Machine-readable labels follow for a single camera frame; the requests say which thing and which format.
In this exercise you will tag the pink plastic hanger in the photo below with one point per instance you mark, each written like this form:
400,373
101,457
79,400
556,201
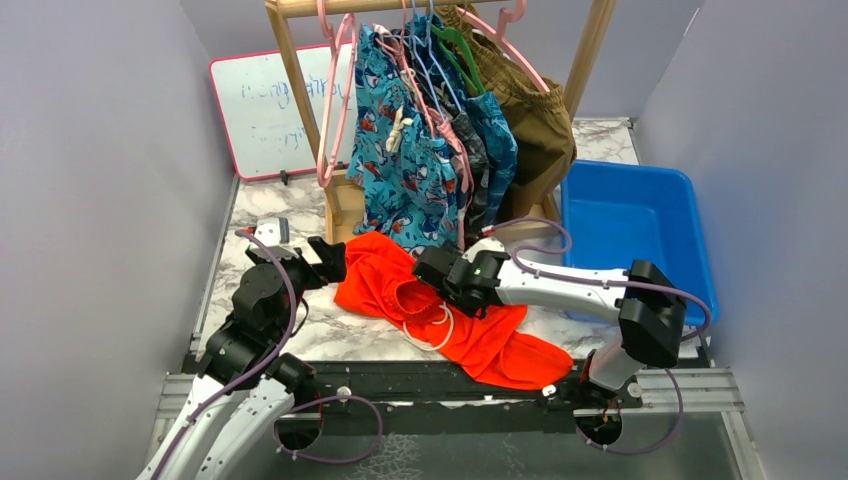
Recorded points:
336,101

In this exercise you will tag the black metal base rail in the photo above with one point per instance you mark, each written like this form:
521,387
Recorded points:
359,398

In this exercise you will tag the light blue shark shorts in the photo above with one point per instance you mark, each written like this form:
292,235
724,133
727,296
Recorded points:
397,172

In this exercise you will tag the blue plastic bin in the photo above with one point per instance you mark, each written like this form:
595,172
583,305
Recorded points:
617,213

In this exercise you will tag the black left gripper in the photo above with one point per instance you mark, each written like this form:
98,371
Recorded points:
332,268

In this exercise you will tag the wooden clothes rack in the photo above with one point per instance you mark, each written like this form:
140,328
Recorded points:
344,199

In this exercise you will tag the dark blue patterned shorts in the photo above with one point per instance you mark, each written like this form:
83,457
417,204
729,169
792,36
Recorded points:
489,122

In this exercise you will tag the light blue hanger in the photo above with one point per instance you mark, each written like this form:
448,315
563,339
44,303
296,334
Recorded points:
446,84

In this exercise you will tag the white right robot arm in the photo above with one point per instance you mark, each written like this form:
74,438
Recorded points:
640,300

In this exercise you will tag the pink hanger under khaki shorts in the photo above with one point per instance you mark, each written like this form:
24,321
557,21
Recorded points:
498,36

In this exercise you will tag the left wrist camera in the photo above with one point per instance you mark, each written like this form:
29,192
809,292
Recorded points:
274,233

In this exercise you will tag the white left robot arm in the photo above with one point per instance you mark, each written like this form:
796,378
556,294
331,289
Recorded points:
245,380

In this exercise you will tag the green hanger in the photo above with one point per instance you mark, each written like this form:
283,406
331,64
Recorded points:
459,53

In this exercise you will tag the orange mesh shorts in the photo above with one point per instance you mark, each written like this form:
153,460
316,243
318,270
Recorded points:
379,283

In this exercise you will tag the khaki brown shorts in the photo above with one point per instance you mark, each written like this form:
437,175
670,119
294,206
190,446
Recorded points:
539,120

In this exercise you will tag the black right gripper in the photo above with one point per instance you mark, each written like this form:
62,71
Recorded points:
448,251

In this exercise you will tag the pink framed whiteboard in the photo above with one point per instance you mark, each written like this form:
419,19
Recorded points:
262,122

